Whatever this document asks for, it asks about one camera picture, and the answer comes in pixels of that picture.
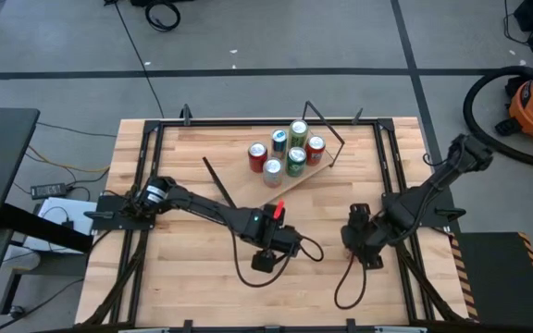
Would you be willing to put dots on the hazard-striped black floor mat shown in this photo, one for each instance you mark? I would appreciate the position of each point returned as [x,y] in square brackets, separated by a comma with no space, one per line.
[493,277]

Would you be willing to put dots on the tall light green can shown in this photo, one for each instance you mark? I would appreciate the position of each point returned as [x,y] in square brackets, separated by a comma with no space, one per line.
[298,134]

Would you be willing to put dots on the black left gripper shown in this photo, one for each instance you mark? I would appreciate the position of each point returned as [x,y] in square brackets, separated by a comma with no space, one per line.
[280,238]

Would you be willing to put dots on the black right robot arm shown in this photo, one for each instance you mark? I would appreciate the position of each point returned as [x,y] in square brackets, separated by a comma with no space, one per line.
[433,189]

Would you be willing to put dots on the silver pink Spindrift can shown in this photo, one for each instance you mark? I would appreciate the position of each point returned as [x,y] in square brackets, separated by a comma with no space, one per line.
[272,172]

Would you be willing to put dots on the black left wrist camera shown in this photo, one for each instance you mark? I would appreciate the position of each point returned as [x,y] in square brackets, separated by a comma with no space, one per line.
[264,262]

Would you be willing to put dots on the black power adapter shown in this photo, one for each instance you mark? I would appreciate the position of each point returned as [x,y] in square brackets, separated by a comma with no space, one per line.
[49,189]

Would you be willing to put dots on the white box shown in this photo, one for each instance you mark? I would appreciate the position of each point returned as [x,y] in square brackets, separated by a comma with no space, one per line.
[58,210]

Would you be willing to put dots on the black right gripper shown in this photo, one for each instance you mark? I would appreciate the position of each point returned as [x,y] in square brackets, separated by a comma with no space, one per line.
[363,233]

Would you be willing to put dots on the red Coca-Cola can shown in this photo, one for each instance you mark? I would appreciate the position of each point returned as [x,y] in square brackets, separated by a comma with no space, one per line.
[257,157]

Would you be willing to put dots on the black table frame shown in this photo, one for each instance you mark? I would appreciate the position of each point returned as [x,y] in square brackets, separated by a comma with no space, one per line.
[266,122]

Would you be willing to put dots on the blue and silver can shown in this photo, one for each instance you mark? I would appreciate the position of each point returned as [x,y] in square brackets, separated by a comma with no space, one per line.
[279,143]

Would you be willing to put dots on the green Sprite can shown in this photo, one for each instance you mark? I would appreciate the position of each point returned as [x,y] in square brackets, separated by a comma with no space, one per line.
[296,162]

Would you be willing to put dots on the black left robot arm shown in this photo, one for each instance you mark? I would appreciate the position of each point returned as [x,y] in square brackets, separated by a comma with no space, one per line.
[202,208]

